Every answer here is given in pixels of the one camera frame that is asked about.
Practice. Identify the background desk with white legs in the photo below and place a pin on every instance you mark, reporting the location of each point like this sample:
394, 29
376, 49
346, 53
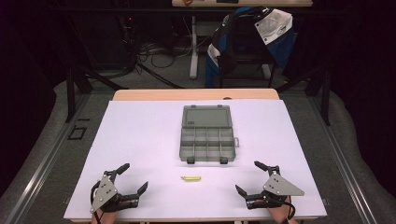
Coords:
249, 3

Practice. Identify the person's left hand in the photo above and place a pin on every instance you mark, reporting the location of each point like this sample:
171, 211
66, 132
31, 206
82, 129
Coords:
124, 203

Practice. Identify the black metal stand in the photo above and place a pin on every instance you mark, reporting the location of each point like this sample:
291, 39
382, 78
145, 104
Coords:
71, 93
325, 96

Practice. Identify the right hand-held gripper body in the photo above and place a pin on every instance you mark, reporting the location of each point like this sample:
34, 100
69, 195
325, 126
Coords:
280, 186

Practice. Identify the aluminium floor rail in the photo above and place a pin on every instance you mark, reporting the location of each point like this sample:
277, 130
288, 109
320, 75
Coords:
342, 161
40, 161

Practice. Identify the black chair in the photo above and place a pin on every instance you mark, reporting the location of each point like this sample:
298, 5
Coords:
246, 46

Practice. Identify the grey plastic compartment box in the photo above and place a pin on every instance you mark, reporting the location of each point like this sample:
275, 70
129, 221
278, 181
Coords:
207, 137

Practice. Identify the dark equipment with red light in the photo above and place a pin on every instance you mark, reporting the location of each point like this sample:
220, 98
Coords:
129, 25

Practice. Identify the person's right hand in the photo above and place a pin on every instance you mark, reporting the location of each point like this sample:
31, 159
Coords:
260, 205

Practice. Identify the blue white black jacket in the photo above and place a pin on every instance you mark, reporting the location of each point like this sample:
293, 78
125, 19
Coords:
280, 25

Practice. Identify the white table sheet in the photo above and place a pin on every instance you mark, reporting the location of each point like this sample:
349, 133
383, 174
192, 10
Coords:
149, 137

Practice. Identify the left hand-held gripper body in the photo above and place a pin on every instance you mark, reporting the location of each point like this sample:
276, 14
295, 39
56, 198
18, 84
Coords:
104, 191

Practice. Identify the wooden table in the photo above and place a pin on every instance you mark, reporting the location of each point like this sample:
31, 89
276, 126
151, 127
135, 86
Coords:
186, 94

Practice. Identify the small yellow-green stick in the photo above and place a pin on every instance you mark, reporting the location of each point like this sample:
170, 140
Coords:
190, 178

